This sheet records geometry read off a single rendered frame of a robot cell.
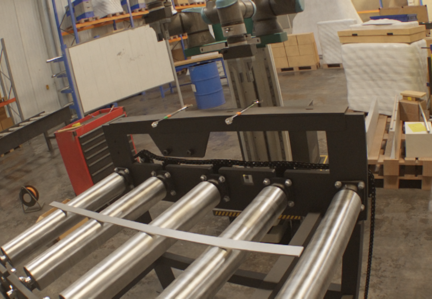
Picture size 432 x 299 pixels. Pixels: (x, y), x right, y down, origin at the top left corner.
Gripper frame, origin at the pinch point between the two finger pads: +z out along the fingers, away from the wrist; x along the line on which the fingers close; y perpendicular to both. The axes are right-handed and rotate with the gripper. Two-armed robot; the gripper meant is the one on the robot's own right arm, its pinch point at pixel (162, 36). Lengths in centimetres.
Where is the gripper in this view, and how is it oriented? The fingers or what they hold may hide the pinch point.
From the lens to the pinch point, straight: 155.5
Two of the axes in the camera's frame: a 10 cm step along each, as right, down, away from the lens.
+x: 8.1, 0.2, -5.8
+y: -5.4, 4.0, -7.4
